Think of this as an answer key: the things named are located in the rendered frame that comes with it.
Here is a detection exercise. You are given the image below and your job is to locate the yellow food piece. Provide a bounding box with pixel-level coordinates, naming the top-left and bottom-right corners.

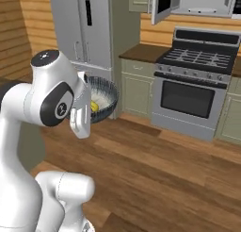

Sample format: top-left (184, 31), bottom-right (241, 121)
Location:
top-left (90, 100), bottom-right (100, 113)

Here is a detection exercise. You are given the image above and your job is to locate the olive tall cupboard panel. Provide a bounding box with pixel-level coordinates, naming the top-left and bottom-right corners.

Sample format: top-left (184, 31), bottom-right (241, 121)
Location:
top-left (109, 0), bottom-right (141, 121)

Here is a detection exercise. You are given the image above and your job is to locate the olive island cupboard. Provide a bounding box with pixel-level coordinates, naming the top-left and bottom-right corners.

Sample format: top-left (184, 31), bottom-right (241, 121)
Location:
top-left (17, 121), bottom-right (47, 174)

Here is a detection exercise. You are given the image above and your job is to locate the olive base cupboard run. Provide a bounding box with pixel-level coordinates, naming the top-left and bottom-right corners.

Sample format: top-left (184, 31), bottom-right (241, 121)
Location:
top-left (120, 58), bottom-right (156, 119)
top-left (214, 76), bottom-right (241, 146)

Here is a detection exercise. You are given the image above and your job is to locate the white microwave door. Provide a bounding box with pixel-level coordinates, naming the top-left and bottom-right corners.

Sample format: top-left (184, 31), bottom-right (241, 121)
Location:
top-left (151, 0), bottom-right (182, 25)

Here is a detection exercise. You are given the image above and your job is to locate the white microwave oven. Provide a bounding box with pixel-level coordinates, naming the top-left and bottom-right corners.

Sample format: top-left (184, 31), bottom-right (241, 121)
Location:
top-left (170, 0), bottom-right (241, 21)

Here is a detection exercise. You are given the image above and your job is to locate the steel stove with oven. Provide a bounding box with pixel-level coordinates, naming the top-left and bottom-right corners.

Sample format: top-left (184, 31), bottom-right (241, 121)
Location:
top-left (151, 25), bottom-right (241, 142)

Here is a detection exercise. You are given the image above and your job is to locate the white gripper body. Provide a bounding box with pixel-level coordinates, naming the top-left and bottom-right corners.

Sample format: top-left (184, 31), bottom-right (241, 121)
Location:
top-left (69, 97), bottom-right (92, 140)

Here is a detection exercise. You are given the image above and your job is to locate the grey fridge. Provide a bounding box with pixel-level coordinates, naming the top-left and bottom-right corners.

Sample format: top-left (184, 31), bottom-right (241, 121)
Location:
top-left (48, 0), bottom-right (114, 83)

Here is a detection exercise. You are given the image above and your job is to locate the dark bowl with white inside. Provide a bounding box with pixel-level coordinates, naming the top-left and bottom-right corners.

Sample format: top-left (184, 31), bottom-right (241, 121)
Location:
top-left (85, 75), bottom-right (121, 124)

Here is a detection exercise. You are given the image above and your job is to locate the olive wall cupboard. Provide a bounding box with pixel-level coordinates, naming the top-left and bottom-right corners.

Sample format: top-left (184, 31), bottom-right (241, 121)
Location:
top-left (128, 0), bottom-right (155, 14)

